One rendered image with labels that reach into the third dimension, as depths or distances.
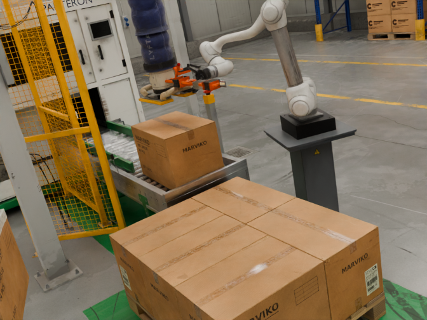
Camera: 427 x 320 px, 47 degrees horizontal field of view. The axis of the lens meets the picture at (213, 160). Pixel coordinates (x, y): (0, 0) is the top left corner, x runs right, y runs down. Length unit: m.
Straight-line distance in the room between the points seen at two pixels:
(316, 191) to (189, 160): 0.93
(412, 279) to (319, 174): 0.93
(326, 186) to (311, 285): 1.34
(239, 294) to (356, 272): 0.67
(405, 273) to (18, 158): 2.61
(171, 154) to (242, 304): 1.39
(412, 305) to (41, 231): 2.49
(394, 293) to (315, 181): 0.96
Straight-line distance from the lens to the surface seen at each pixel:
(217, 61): 3.43
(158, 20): 3.37
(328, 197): 3.63
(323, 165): 3.52
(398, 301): 3.02
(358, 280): 2.64
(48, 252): 3.83
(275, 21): 3.06
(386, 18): 11.10
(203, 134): 3.35
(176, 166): 3.30
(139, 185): 3.57
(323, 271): 2.41
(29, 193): 3.66
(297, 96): 3.15
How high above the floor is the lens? 1.86
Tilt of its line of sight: 20 degrees down
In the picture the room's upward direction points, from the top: 12 degrees counter-clockwise
